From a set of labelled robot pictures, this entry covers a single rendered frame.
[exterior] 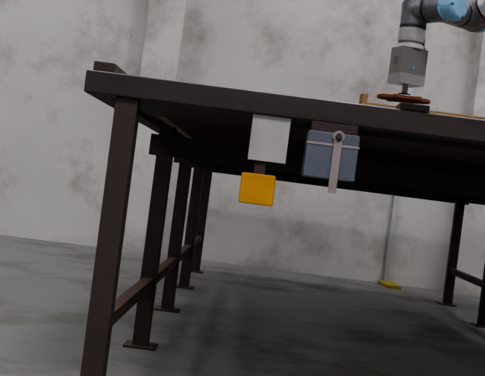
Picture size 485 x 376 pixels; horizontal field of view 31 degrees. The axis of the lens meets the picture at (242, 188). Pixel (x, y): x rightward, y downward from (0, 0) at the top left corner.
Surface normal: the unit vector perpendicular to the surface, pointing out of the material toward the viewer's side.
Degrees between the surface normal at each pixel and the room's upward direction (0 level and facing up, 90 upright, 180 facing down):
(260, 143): 90
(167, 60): 90
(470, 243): 90
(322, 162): 90
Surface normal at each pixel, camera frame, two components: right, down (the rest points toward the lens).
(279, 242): 0.03, 0.00
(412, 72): 0.38, 0.05
